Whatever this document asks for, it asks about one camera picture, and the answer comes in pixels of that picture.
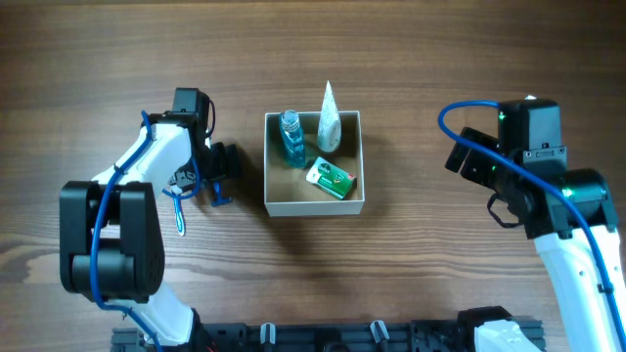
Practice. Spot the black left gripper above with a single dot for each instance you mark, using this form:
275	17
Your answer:
221	163

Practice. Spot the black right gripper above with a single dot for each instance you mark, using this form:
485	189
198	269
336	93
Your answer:
469	159

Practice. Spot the blue disposable razor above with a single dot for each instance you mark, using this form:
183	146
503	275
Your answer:
219	198

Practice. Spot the green soap box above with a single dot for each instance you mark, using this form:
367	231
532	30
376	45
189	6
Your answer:
331	179

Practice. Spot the white cardboard box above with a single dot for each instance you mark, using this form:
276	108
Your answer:
287	193

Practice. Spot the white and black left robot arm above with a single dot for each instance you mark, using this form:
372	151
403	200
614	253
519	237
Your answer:
111	247

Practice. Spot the blue mouthwash bottle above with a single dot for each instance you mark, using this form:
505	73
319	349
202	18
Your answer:
293	138

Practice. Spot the blue and white toothbrush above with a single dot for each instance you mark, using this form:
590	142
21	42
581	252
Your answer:
179	217

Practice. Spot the white lotion tube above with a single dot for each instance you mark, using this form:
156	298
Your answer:
329	128

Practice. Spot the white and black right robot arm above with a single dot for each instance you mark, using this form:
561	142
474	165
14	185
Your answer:
569	214

